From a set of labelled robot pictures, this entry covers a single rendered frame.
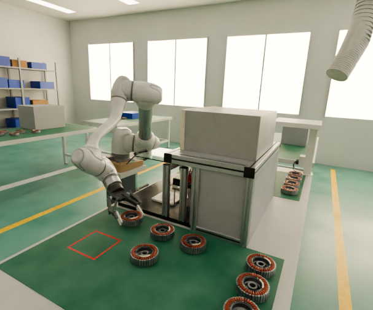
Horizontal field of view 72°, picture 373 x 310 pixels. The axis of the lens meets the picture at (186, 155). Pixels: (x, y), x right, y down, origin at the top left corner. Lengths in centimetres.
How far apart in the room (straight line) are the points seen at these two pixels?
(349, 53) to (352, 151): 392
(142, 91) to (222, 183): 82
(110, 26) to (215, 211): 755
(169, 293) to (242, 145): 67
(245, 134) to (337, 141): 492
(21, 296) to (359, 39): 244
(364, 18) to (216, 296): 214
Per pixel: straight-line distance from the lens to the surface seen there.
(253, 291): 98
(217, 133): 122
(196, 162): 117
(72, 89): 944
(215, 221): 124
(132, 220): 129
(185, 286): 100
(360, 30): 243
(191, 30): 684
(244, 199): 114
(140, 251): 113
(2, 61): 770
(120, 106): 165
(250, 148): 118
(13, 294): 110
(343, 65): 229
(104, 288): 102
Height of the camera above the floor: 142
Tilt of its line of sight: 14 degrees down
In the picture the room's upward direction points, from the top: 2 degrees clockwise
